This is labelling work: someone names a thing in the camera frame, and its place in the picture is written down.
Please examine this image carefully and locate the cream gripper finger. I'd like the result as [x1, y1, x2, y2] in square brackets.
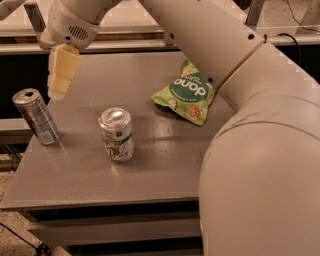
[48, 44, 81, 101]

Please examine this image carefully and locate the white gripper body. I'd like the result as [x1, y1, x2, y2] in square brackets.
[40, 0, 100, 49]

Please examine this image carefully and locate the silver blue redbull can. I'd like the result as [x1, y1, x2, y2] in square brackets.
[12, 88, 60, 145]

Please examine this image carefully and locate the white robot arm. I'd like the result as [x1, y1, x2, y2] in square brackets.
[139, 0, 320, 256]

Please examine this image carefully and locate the white green 7up can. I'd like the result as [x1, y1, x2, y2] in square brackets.
[98, 107, 135, 162]

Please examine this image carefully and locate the green chip bag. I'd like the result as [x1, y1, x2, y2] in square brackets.
[151, 60, 215, 126]

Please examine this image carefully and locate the grey upper drawer front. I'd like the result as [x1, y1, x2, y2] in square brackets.
[29, 215, 201, 247]

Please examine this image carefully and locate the left metal bracket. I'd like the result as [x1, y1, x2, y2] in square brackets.
[24, 2, 52, 50]

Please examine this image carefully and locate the middle metal bracket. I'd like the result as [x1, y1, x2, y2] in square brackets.
[164, 31, 175, 46]

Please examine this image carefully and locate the black cable bottom left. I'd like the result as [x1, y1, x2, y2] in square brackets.
[0, 221, 53, 256]

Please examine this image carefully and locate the black cable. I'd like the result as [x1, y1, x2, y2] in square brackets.
[0, 221, 53, 256]
[263, 32, 303, 64]

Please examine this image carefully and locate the black cable right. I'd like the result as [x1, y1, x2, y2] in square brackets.
[263, 32, 303, 64]

